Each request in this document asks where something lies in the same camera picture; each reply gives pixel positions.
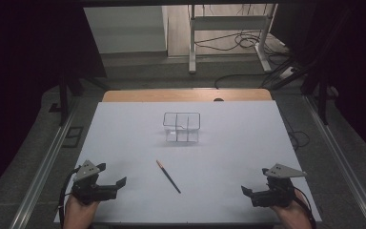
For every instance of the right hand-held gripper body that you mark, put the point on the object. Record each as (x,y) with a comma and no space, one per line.
(276,194)

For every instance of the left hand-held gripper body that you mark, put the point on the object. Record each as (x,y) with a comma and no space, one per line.
(87,191)

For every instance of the dark pencil with orange end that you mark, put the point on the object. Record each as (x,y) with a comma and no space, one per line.
(168,176)

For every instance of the clear plastic pen holder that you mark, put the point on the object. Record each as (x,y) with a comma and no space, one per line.
(181,127)

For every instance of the person's left hand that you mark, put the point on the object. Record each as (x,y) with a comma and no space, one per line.
(77,214)

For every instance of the person's right hand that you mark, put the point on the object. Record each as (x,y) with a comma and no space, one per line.
(290,216)

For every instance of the black metal stand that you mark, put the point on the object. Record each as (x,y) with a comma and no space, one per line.
(322,95)
(64,95)

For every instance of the white power strip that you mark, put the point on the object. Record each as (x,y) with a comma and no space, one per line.
(287,73)

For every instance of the white cabinet panel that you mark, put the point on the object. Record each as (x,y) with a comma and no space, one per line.
(127,28)

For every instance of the black rectangular floor frame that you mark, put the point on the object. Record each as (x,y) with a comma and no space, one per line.
(72,137)

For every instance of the aluminium floor rail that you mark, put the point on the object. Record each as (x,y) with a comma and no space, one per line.
(44,165)
(340,159)

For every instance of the white metal desk frame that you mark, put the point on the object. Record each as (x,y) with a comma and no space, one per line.
(228,23)

